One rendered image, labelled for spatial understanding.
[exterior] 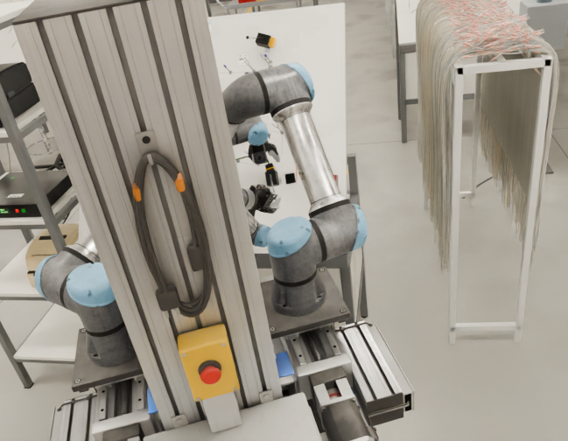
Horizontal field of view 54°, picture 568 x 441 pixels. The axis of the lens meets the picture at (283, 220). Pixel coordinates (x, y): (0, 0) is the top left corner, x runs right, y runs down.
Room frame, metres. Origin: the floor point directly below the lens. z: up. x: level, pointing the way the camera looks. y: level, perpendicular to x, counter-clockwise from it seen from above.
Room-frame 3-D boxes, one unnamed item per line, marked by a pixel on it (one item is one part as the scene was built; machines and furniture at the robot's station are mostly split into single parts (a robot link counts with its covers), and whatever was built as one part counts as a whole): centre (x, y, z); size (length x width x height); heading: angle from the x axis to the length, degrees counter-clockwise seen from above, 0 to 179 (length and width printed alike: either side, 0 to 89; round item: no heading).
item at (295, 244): (1.20, -0.01, 1.33); 0.13 x 0.12 x 0.14; 108
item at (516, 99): (2.69, -1.05, 0.78); 1.39 x 0.45 x 1.56; 168
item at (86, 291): (1.12, 0.49, 1.33); 0.13 x 0.12 x 0.14; 50
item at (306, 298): (1.19, -0.01, 1.21); 0.15 x 0.15 x 0.10
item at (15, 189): (2.32, 1.14, 1.09); 0.35 x 0.33 x 0.07; 75
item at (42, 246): (2.31, 1.09, 0.76); 0.30 x 0.21 x 0.20; 168
